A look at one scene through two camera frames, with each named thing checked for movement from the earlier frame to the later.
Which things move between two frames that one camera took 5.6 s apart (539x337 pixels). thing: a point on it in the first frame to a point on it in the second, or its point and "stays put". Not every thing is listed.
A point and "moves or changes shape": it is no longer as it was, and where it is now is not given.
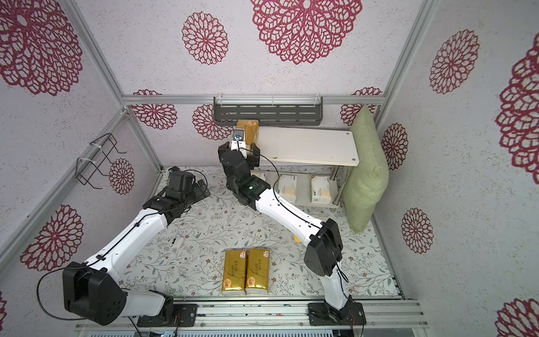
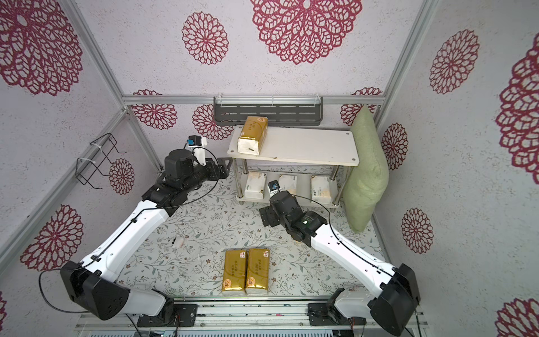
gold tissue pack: x=251 y=128 moves or changes shape
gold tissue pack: x=257 y=275 stays put
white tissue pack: x=288 y=187 stays put
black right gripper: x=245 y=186 to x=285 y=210
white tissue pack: x=320 y=190 stays put
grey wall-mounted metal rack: x=269 y=111 stays put
